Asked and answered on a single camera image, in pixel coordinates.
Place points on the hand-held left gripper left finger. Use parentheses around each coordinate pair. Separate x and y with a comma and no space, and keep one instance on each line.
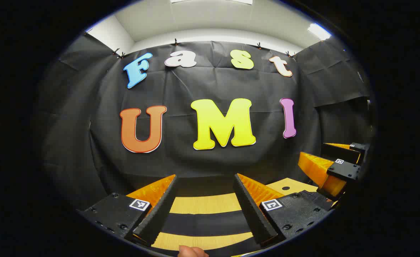
(160,210)

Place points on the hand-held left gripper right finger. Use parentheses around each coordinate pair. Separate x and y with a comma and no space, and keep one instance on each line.
(251,210)

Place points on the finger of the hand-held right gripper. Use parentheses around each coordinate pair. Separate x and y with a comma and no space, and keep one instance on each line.
(338,152)
(345,171)

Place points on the black jeans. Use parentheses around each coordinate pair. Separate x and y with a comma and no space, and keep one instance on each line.
(206,223)

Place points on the small ceiling light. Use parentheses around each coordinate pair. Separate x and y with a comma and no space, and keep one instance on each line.
(318,31)

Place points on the black backdrop cloth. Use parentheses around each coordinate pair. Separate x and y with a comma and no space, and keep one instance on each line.
(202,82)

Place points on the long ceiling light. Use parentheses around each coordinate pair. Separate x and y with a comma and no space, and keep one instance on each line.
(243,1)

